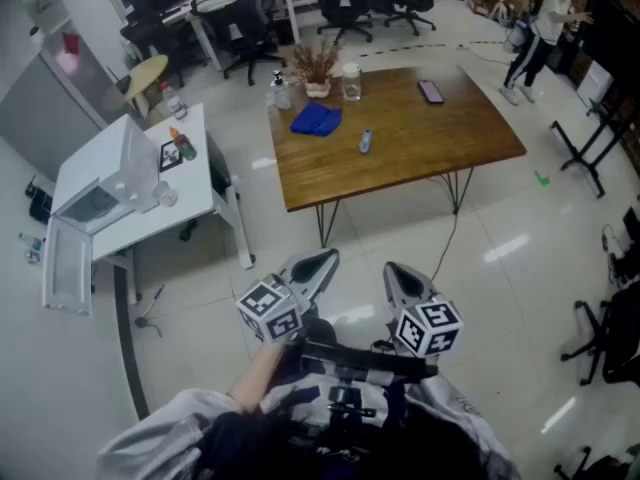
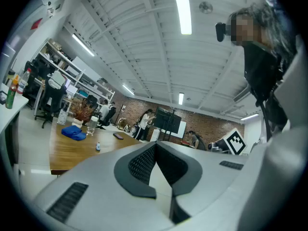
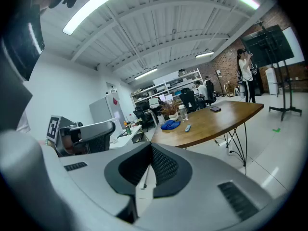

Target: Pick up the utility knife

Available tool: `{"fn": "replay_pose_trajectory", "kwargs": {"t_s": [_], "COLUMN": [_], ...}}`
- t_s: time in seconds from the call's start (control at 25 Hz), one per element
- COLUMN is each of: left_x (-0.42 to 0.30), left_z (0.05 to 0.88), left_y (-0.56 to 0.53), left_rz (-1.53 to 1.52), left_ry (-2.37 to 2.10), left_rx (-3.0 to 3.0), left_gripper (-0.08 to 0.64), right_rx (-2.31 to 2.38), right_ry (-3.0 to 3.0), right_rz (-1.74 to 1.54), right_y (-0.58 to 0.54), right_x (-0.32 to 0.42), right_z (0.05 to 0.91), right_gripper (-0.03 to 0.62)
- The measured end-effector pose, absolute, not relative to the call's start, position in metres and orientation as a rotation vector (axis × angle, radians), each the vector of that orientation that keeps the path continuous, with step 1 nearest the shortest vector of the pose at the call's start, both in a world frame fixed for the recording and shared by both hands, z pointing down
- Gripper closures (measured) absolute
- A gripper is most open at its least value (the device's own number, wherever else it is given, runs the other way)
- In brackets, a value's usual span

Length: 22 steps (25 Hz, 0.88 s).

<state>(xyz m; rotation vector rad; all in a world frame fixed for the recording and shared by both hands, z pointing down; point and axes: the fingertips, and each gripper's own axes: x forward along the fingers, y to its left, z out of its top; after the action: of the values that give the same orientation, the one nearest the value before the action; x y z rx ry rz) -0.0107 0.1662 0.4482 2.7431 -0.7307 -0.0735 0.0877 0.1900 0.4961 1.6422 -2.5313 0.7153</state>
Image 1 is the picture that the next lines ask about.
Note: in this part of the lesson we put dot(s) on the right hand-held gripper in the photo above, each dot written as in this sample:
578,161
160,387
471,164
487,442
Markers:
430,325

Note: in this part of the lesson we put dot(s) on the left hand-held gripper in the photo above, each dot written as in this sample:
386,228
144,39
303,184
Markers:
280,313

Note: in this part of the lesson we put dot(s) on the person's left forearm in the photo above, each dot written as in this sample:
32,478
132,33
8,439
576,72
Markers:
257,375

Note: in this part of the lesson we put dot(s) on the black chest harness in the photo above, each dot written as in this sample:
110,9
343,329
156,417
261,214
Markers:
360,360

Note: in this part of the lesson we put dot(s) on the white side table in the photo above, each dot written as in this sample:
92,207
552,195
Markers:
192,188

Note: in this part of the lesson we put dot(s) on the black cabinet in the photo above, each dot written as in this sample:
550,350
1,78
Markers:
219,163

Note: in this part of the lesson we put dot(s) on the clear drinking glass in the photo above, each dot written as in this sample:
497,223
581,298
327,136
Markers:
165,194

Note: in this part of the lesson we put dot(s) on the person's grey jacket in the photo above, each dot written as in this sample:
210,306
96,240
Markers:
150,433

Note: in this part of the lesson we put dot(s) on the green bottle with orange cap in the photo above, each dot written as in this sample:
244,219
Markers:
185,145

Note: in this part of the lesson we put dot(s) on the wooden table with metal legs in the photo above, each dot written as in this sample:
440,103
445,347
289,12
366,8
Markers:
400,133

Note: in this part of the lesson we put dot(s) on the blue cloth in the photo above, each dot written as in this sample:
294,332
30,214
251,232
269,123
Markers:
316,119

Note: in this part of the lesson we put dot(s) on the clear pump bottle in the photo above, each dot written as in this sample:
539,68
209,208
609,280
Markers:
280,93

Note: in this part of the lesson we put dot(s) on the black metal stand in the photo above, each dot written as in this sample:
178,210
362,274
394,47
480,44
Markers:
582,150

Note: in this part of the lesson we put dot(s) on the pink smartphone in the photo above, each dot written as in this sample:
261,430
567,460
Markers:
431,91

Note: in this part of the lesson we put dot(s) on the water bottle with red cap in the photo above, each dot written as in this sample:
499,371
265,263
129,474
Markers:
175,103

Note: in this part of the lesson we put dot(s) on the white microwave oven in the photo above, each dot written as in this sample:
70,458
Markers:
100,160

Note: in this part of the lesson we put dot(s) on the clear jar with white lid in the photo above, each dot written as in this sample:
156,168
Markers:
351,85

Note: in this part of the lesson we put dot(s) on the dried plant in pot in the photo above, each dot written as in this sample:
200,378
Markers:
317,70

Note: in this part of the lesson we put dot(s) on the small bottles on floor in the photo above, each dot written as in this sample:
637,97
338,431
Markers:
32,248

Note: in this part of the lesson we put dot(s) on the black radios on floor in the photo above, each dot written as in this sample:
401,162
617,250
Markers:
40,205

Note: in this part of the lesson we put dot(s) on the round yellow wooden table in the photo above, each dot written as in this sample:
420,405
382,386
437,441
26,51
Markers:
147,70

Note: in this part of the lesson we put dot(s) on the black router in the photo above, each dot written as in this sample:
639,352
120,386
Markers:
121,82

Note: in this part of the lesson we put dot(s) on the grey refrigerator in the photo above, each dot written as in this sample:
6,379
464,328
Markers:
45,113

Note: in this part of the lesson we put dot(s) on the black picture frame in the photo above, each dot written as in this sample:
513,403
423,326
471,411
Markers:
169,160

